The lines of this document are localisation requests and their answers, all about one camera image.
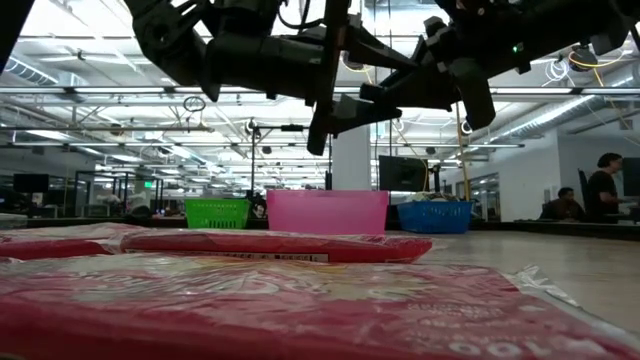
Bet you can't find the pink plastic bin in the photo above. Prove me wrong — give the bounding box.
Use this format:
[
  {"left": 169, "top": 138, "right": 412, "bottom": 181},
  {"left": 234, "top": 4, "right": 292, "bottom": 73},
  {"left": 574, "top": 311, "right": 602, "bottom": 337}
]
[{"left": 266, "top": 189, "right": 390, "bottom": 236}]

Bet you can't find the red plastic-wrapped paper packet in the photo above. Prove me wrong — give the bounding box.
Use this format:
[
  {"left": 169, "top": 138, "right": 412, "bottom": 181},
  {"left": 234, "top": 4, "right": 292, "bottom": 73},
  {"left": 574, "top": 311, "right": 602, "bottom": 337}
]
[
  {"left": 0, "top": 223, "right": 146, "bottom": 262},
  {"left": 119, "top": 228, "right": 434, "bottom": 266},
  {"left": 0, "top": 254, "right": 640, "bottom": 360}
]

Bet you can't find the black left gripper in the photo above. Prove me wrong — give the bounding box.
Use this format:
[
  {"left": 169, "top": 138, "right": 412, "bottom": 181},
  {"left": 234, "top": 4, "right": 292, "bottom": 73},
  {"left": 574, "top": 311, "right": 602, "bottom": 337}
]
[{"left": 202, "top": 0, "right": 419, "bottom": 156}]

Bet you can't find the white square column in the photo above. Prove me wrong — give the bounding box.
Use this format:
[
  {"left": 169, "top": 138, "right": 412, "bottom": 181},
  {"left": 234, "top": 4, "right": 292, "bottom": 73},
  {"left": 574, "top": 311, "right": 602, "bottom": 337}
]
[{"left": 331, "top": 127, "right": 372, "bottom": 192}]

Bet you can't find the blue plastic basket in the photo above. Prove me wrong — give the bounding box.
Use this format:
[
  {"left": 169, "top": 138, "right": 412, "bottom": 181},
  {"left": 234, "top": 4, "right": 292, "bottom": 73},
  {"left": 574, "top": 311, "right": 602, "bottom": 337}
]
[{"left": 397, "top": 200, "right": 474, "bottom": 235}]

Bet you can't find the black ceiling cable reel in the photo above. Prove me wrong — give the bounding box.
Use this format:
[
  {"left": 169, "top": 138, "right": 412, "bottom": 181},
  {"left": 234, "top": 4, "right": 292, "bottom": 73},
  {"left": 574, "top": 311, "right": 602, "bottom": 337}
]
[{"left": 569, "top": 44, "right": 599, "bottom": 70}]

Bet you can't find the person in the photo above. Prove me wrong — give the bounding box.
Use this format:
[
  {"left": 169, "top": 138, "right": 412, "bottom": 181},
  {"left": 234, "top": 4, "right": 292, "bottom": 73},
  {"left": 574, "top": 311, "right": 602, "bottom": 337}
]
[
  {"left": 585, "top": 152, "right": 626, "bottom": 221},
  {"left": 539, "top": 187, "right": 586, "bottom": 222}
]

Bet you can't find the green plastic basket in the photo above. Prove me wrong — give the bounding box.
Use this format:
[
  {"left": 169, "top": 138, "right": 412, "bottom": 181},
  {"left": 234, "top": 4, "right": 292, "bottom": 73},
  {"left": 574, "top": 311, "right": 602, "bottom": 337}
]
[{"left": 184, "top": 198, "right": 251, "bottom": 230}]

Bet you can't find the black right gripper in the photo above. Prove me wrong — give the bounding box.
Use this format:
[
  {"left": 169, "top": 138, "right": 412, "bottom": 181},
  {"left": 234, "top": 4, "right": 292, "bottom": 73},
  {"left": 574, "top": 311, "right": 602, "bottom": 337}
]
[{"left": 359, "top": 9, "right": 516, "bottom": 131}]

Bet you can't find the black wall screen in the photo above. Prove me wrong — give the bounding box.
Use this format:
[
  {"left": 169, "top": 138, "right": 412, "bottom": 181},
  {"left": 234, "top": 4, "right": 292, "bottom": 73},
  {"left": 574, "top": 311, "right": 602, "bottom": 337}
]
[{"left": 619, "top": 157, "right": 640, "bottom": 197}]

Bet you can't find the black aluminium table frame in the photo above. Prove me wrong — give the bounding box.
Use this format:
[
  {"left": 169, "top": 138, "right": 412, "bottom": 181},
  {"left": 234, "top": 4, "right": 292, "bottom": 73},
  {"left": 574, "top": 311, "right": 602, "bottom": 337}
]
[{"left": 24, "top": 214, "right": 640, "bottom": 242}]

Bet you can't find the black rig frame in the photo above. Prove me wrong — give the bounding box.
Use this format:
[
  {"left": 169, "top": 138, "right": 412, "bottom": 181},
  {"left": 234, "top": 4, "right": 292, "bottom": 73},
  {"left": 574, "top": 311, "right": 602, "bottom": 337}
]
[{"left": 249, "top": 125, "right": 333, "bottom": 191}]

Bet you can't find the black monitor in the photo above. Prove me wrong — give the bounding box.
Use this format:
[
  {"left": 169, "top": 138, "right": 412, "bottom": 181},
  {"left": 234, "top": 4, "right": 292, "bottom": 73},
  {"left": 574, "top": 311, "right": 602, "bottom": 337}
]
[{"left": 378, "top": 155, "right": 429, "bottom": 193}]

